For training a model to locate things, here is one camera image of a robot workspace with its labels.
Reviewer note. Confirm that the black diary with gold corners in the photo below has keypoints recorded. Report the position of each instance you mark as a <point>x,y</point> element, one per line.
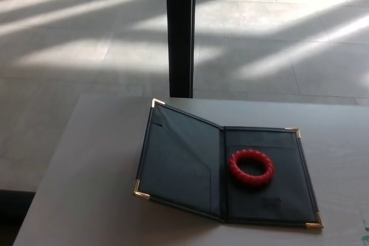
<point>201,159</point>

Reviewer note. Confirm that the black vertical pillar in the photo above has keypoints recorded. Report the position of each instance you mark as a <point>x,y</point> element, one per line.
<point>180,33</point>

